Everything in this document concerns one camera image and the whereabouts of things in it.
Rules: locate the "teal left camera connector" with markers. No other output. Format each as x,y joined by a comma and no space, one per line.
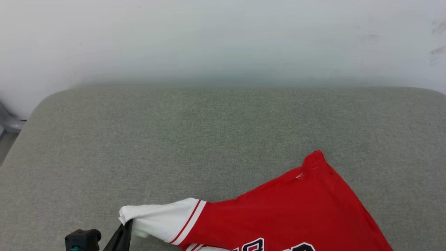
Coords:
74,249

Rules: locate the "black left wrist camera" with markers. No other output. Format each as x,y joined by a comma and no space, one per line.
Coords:
83,240

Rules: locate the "red basketball jersey white sleeves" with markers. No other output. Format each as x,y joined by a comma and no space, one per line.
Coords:
296,216

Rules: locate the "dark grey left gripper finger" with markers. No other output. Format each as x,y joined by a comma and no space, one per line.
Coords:
115,241
126,238

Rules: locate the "grey-green fabric sofa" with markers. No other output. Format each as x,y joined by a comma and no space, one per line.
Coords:
223,139

